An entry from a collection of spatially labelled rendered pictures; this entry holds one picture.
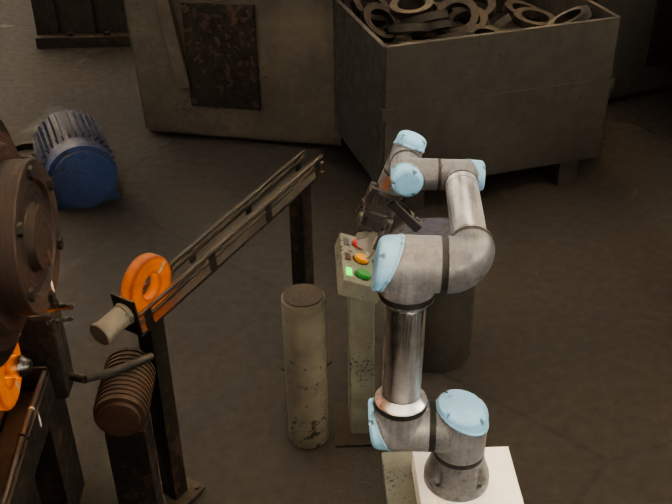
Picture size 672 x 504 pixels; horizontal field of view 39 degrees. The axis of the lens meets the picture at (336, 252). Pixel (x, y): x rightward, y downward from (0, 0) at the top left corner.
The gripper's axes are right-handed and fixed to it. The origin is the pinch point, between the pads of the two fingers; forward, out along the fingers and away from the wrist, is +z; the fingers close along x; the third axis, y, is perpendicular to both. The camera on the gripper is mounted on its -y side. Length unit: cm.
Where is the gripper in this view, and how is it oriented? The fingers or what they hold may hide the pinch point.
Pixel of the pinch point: (371, 255)
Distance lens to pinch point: 245.1
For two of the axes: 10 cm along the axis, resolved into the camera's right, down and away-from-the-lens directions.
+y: -9.4, -2.6, -2.1
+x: 0.4, 5.4, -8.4
